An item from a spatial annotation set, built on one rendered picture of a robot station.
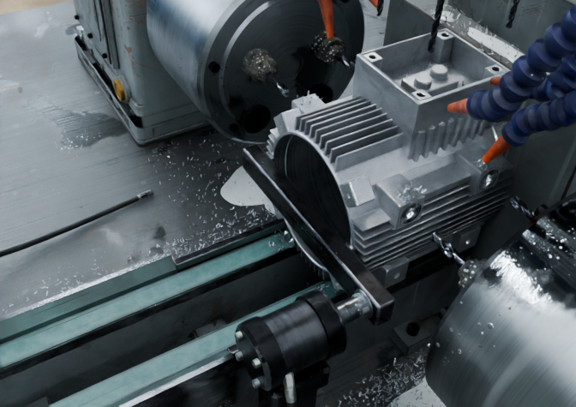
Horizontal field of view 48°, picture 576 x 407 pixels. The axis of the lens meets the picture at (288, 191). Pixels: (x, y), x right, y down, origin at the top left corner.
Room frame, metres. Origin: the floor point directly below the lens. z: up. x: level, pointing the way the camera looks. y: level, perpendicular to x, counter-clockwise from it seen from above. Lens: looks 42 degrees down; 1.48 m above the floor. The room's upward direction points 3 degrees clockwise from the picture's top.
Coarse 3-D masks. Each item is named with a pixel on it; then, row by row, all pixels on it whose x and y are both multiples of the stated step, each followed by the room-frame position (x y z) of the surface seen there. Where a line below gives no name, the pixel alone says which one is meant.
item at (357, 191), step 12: (276, 120) 0.55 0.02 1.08; (288, 120) 0.54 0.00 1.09; (492, 132) 0.54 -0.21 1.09; (492, 144) 0.54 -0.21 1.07; (348, 180) 0.46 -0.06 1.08; (360, 180) 0.45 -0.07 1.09; (348, 192) 0.44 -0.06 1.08; (360, 192) 0.44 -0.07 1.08; (372, 192) 0.45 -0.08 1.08; (348, 204) 0.44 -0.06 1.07; (360, 204) 0.43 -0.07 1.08; (336, 288) 0.44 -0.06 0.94
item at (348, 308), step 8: (360, 296) 0.37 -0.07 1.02; (336, 304) 0.36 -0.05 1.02; (344, 304) 0.36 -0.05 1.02; (352, 304) 0.36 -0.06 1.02; (360, 304) 0.36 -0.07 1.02; (368, 304) 0.36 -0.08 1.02; (344, 312) 0.35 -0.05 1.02; (352, 312) 0.35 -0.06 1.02; (360, 312) 0.35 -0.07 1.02; (344, 320) 0.34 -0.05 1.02; (352, 320) 0.35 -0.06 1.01
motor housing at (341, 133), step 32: (320, 128) 0.51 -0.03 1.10; (352, 128) 0.51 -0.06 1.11; (384, 128) 0.52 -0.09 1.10; (288, 160) 0.57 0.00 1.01; (320, 160) 0.59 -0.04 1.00; (352, 160) 0.48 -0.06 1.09; (384, 160) 0.49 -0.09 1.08; (448, 160) 0.51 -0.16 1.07; (320, 192) 0.57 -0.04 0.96; (448, 192) 0.48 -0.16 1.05; (480, 192) 0.51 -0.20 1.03; (288, 224) 0.53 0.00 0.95; (352, 224) 0.44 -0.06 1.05; (384, 224) 0.44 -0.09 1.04; (416, 224) 0.45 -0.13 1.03; (448, 224) 0.48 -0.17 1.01; (384, 256) 0.43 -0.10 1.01; (416, 256) 0.47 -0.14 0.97
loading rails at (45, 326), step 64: (192, 256) 0.49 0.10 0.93; (256, 256) 0.50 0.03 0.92; (0, 320) 0.39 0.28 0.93; (64, 320) 0.40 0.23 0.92; (128, 320) 0.41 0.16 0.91; (192, 320) 0.45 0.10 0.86; (0, 384) 0.34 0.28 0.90; (64, 384) 0.37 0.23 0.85; (128, 384) 0.33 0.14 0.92; (192, 384) 0.33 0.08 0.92
